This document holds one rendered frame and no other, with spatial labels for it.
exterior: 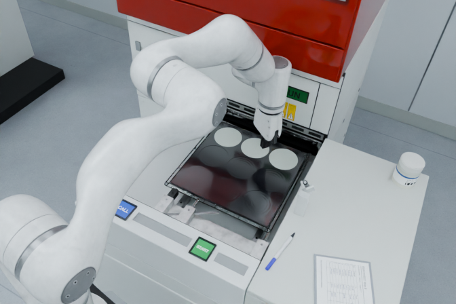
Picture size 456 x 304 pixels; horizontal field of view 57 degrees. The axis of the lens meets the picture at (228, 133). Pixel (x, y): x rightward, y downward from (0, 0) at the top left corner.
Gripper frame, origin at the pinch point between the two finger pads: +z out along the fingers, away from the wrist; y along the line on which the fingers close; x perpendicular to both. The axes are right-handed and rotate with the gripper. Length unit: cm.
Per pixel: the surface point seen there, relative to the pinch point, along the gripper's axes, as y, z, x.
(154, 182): -12.0, 16.0, -35.8
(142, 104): -59, 21, -25
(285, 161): 4.4, 8.0, 6.2
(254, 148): -5.4, 8.0, -0.7
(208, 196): 7.0, 8.0, -23.9
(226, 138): -13.9, 8.0, -7.4
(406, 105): -60, 84, 157
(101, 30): -261, 98, -4
